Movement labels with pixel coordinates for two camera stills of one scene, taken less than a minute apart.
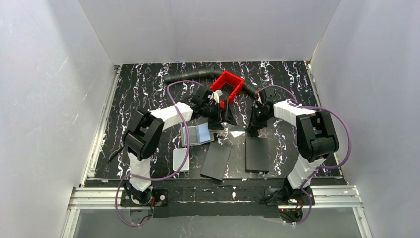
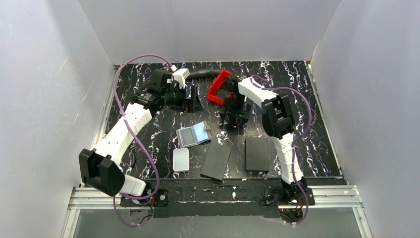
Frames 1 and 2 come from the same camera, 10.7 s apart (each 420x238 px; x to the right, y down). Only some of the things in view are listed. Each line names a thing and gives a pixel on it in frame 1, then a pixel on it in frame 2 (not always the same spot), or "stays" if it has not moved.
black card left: x=215 y=161 stays
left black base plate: x=161 y=198 stays
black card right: x=257 y=158 stays
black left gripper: x=221 y=115 → x=190 y=98
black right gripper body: x=255 y=123 → x=235 y=111
